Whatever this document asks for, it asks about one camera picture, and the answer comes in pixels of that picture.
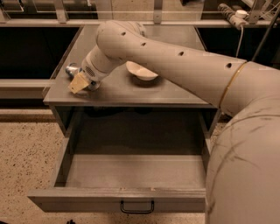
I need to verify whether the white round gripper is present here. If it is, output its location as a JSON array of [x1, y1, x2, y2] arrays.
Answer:
[[68, 45, 123, 94]]

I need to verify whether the silver blue redbull can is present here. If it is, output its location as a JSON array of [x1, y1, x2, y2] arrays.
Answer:
[[64, 62, 101, 91]]

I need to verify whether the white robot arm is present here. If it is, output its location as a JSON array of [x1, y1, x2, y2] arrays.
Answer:
[[69, 20, 280, 224]]

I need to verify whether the open grey top drawer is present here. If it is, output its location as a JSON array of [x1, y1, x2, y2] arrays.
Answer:
[[27, 113, 212, 214]]

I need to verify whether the grey cabinet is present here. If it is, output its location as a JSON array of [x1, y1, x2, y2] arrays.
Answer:
[[42, 24, 222, 139]]

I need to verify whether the power strip with plug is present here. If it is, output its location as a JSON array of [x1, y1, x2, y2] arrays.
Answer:
[[218, 3, 248, 30]]

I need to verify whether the metal rail frame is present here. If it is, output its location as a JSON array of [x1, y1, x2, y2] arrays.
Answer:
[[0, 0, 279, 27]]

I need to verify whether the black drawer handle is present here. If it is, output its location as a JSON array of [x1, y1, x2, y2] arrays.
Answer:
[[120, 200, 155, 214]]

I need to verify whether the grey hanging cable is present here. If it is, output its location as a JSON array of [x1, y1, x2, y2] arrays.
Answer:
[[234, 25, 244, 58]]

